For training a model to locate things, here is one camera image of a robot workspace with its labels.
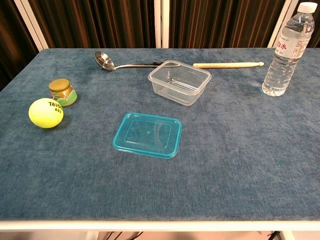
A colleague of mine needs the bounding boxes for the yellow tennis ball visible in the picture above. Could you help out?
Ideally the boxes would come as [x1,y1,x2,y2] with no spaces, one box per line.
[28,97,65,129]

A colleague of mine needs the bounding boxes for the wooden drumstick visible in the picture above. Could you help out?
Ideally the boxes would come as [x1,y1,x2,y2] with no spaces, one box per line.
[192,61,265,69]

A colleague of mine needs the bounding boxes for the blue velvet table cover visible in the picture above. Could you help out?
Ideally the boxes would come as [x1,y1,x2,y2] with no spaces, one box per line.
[0,48,320,222]

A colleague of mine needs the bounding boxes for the stainless steel ladle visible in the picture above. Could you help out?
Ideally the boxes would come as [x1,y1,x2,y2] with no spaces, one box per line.
[93,50,181,72]

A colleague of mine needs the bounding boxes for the small jar with gold lid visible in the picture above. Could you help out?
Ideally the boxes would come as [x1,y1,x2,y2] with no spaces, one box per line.
[48,78,78,108]

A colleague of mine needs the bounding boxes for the teal plastic lid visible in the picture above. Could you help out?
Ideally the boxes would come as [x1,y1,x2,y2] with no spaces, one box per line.
[111,112,183,160]

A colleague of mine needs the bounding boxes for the clear plastic container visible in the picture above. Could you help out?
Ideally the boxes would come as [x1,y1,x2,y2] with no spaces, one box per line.
[147,59,212,107]

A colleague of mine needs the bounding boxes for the clear plastic water bottle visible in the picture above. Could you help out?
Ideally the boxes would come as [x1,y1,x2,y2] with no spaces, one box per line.
[261,1,316,97]

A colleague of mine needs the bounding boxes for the white table frame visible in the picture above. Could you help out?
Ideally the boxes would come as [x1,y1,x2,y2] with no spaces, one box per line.
[0,219,320,240]

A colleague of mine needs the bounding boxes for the white frame post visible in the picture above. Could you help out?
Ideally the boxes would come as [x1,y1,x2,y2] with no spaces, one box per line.
[153,0,171,49]
[267,0,300,48]
[13,0,50,51]

